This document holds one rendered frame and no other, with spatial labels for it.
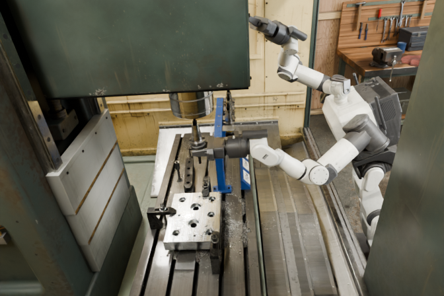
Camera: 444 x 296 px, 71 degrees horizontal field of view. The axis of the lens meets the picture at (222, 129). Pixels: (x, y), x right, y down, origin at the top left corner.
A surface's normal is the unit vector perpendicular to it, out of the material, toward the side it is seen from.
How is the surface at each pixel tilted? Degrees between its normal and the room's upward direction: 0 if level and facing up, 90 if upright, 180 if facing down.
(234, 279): 0
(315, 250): 8
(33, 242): 90
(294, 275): 7
